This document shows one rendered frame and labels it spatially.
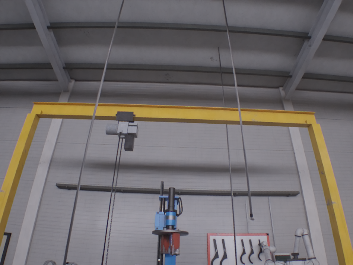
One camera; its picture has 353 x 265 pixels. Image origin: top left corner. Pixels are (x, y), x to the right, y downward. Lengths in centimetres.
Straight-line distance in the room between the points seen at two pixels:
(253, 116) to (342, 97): 553
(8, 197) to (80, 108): 188
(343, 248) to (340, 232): 22
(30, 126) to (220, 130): 481
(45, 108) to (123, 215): 304
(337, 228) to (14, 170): 509
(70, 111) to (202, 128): 379
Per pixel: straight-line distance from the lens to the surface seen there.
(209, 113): 441
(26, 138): 468
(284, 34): 712
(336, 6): 680
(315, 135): 480
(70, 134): 739
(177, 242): 381
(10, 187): 442
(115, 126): 420
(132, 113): 428
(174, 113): 434
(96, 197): 643
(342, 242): 436
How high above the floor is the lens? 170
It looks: 29 degrees up
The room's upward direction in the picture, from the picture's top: 2 degrees clockwise
